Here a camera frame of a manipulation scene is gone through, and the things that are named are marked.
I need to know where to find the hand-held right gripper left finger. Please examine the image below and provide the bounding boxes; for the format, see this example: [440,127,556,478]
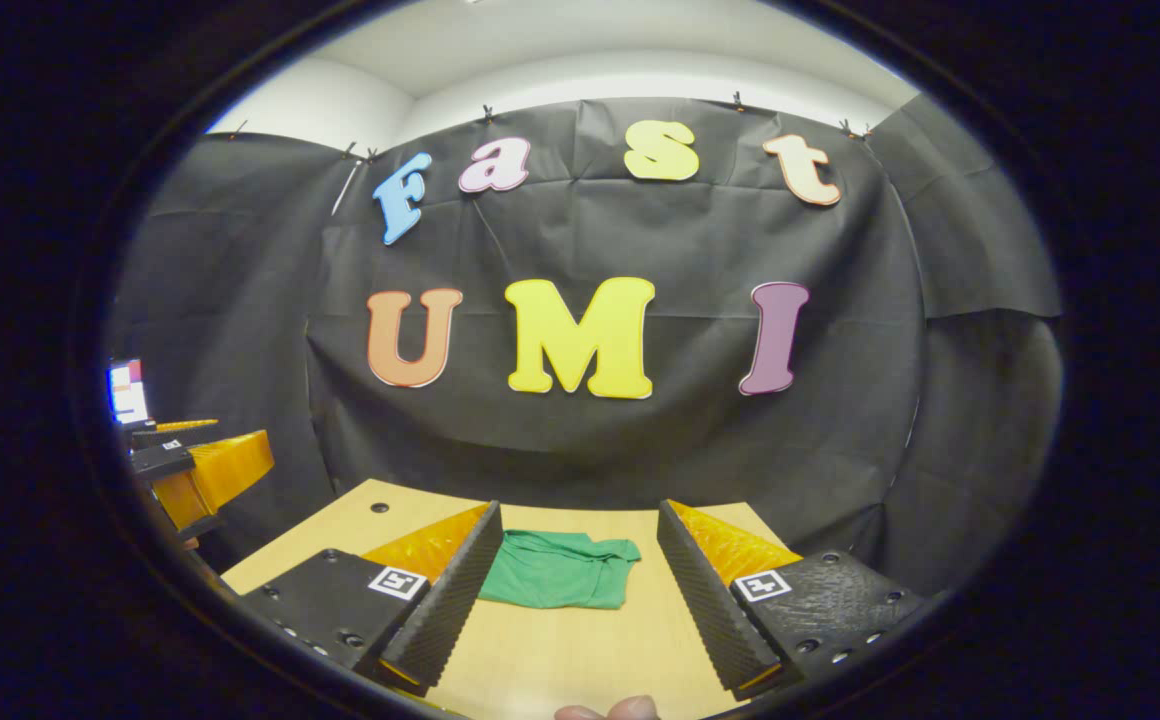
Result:
[238,500,505,699]

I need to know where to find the computer monitor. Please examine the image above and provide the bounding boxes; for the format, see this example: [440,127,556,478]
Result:
[107,358,153,428]

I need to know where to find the black backdrop cloth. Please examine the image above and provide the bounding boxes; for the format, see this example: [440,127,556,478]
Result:
[105,95,1066,601]

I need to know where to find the row of black backdrop clips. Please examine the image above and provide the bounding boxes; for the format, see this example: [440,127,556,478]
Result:
[230,92,873,163]

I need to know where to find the green T-shirt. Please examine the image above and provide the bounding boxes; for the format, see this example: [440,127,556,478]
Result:
[478,529,643,611]

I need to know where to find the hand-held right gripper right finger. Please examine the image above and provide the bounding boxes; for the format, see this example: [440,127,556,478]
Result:
[656,499,929,702]

